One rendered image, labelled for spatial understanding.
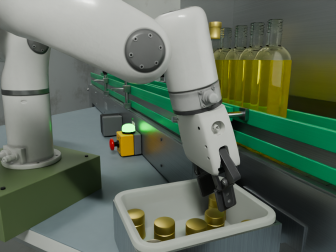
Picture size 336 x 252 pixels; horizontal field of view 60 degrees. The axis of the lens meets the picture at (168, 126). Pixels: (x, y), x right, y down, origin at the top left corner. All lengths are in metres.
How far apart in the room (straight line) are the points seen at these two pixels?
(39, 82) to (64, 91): 4.05
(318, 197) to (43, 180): 0.49
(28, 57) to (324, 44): 0.61
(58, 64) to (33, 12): 4.32
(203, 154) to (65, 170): 0.34
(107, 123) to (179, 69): 0.85
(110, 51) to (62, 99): 4.40
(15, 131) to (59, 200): 0.17
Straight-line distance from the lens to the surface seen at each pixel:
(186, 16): 0.39
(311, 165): 0.52
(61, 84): 4.68
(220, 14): 1.10
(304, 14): 0.76
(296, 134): 0.53
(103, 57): 0.31
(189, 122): 0.42
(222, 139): 0.41
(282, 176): 0.55
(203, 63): 0.39
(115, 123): 1.22
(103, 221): 0.63
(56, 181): 0.65
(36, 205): 0.64
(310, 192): 0.51
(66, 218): 0.66
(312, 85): 0.73
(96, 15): 0.31
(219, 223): 0.51
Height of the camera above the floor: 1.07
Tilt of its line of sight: 13 degrees down
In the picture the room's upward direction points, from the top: straight up
